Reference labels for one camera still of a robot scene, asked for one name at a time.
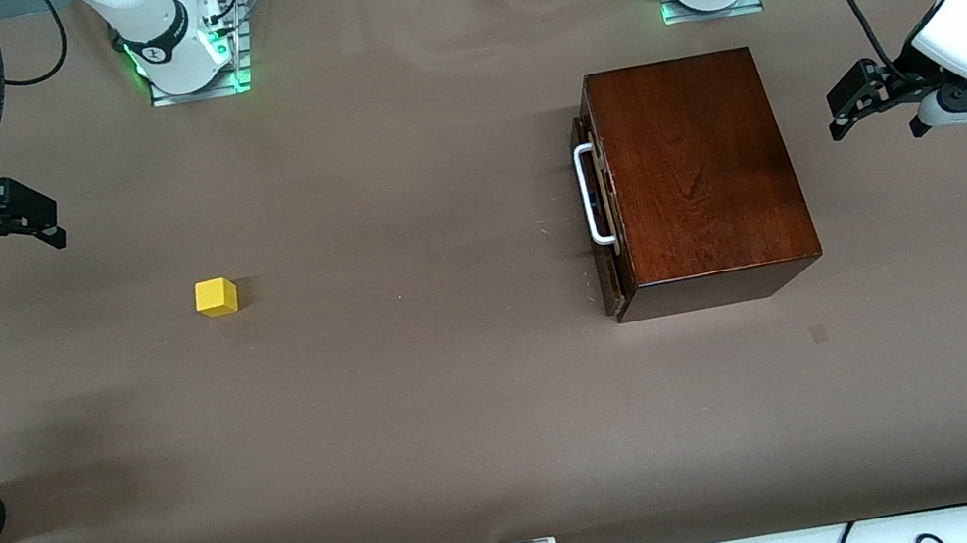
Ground brown table cover sheet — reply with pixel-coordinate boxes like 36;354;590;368
0;0;967;543

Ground wooden drawer with white handle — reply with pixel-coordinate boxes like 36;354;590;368
566;111;641;321

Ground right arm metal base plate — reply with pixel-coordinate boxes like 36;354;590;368
133;0;261;110

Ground dark brown wooden cabinet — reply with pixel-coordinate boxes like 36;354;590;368
574;39;830;325

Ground yellow cube block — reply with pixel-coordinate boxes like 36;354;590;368
192;274;242;321

